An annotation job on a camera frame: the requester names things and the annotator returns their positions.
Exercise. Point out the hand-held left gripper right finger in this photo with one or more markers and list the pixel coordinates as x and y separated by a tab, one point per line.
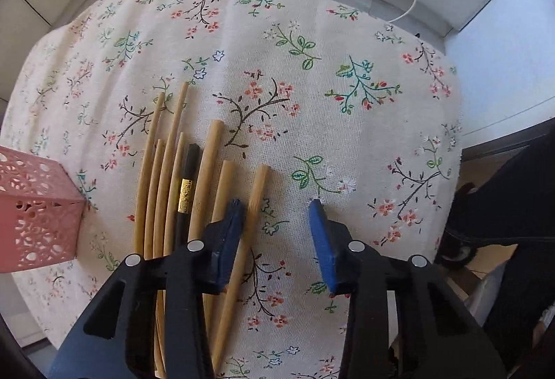
323	244

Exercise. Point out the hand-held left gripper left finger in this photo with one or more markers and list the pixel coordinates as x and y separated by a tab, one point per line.
230	244

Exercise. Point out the black chopstick gold band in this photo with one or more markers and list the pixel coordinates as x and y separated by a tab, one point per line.
190	171

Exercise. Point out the pink perforated utensil holder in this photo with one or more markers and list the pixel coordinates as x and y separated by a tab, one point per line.
39	223

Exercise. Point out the floral tablecloth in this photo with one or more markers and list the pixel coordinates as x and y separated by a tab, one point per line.
282	123

